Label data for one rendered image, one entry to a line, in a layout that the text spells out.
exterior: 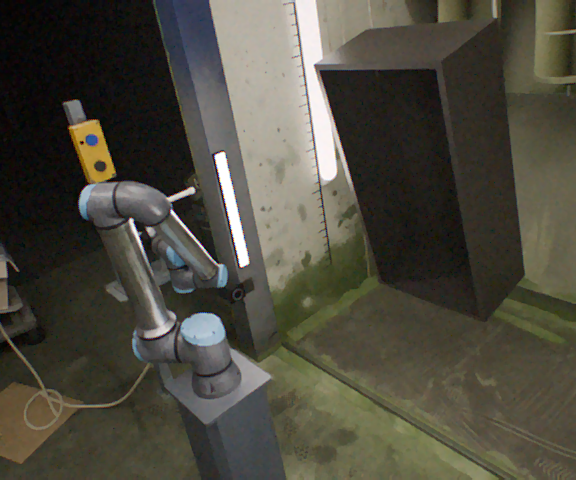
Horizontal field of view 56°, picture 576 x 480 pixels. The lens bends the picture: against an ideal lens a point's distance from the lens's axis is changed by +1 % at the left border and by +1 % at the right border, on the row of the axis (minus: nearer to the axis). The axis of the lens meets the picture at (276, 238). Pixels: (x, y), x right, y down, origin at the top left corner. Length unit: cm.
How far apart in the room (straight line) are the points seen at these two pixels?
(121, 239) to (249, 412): 81
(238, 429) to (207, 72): 154
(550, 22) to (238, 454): 242
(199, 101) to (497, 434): 198
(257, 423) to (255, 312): 99
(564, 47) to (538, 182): 78
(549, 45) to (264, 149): 148
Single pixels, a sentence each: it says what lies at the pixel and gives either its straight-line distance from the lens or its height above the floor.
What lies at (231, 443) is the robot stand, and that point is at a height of 48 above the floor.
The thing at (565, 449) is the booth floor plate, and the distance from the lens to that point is 265.
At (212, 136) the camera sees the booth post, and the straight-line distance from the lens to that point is 259.
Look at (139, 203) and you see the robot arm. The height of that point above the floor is 143.
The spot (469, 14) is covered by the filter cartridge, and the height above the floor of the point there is 160.
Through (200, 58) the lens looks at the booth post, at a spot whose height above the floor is 170.
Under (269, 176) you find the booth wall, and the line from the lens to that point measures 282.
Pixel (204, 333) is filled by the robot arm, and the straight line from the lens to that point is 192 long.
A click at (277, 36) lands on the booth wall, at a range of 281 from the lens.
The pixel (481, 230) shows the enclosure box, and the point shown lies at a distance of 230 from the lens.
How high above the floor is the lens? 197
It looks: 26 degrees down
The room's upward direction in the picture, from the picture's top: 11 degrees counter-clockwise
